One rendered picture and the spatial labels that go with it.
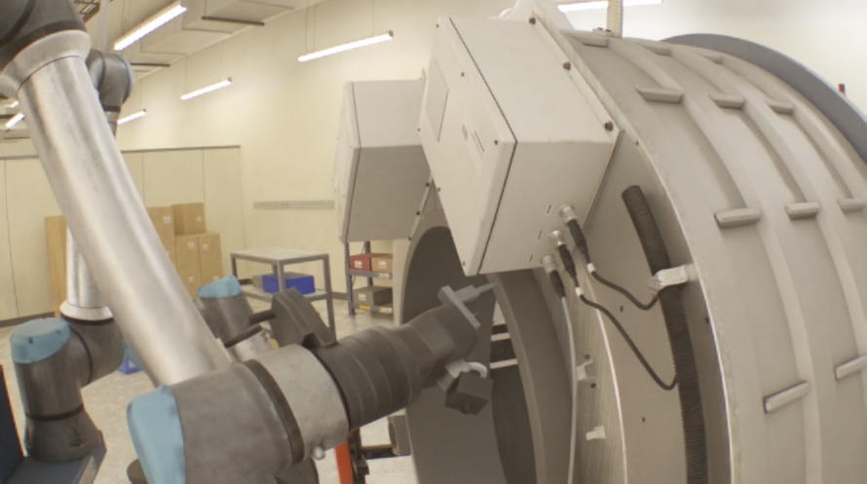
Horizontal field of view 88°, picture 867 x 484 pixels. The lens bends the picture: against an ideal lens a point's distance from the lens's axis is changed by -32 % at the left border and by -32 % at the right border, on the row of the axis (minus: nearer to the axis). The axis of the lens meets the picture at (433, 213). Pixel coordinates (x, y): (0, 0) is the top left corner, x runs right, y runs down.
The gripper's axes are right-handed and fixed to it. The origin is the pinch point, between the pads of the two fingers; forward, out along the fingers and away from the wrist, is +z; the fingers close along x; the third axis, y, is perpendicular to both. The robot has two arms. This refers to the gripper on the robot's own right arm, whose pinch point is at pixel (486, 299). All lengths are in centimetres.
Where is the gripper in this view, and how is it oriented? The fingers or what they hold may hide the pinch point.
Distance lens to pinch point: 60.3
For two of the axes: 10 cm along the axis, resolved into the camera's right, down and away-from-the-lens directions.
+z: 7.5, -2.2, 6.3
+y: 5.8, 6.8, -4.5
